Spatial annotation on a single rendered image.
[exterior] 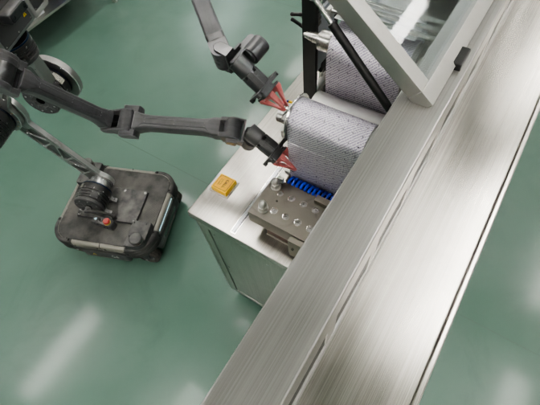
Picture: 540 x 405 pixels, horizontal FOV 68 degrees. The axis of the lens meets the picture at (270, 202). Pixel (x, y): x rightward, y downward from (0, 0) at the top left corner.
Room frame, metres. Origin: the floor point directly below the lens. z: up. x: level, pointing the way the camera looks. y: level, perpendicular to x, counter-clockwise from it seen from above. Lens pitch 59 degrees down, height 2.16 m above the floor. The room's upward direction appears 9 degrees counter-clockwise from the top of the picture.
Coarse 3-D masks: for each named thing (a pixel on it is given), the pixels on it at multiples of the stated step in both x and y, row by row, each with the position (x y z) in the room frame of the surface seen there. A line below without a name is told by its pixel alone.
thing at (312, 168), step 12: (288, 144) 0.79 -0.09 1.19; (288, 156) 0.79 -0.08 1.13; (300, 156) 0.76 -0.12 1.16; (312, 156) 0.74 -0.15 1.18; (300, 168) 0.77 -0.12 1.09; (312, 168) 0.74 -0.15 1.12; (324, 168) 0.71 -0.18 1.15; (336, 168) 0.68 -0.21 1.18; (348, 168) 0.66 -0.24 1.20; (312, 180) 0.74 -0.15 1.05; (324, 180) 0.71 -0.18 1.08; (336, 180) 0.68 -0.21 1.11
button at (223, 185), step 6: (222, 174) 0.91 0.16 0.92; (216, 180) 0.89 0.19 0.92; (222, 180) 0.89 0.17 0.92; (228, 180) 0.88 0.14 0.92; (234, 180) 0.88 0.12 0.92; (216, 186) 0.86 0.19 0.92; (222, 186) 0.86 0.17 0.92; (228, 186) 0.85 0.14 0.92; (234, 186) 0.86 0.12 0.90; (222, 192) 0.84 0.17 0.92; (228, 192) 0.84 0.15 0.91
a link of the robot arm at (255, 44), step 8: (248, 40) 1.01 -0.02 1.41; (256, 40) 1.00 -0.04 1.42; (264, 40) 1.00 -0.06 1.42; (216, 48) 0.99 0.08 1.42; (224, 48) 0.98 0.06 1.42; (232, 48) 0.98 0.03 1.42; (240, 48) 1.00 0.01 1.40; (248, 48) 0.98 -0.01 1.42; (256, 48) 0.97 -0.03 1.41; (264, 48) 0.98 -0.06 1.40; (224, 56) 0.96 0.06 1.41; (232, 56) 0.98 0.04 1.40; (256, 56) 0.96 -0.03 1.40; (232, 72) 0.97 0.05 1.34
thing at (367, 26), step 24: (336, 0) 0.56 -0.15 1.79; (360, 0) 0.55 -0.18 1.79; (480, 0) 0.66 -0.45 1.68; (336, 24) 0.54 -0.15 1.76; (360, 24) 0.53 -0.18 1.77; (384, 48) 0.50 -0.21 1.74; (456, 48) 0.55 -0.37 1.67; (360, 72) 0.51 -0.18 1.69; (408, 72) 0.47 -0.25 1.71; (432, 72) 0.49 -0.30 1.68; (384, 96) 0.48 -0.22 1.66; (408, 96) 0.46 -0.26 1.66; (432, 96) 0.45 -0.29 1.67
